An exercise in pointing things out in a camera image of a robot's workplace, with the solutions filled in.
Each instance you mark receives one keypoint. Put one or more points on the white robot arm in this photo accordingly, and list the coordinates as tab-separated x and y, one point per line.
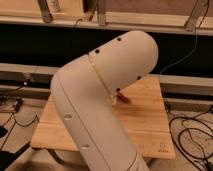
84	91

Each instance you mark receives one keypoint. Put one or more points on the wooden table board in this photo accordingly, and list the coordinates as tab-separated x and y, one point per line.
144	118

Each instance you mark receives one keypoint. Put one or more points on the brown wooden spoon handle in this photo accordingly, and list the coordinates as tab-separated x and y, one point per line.
123	98

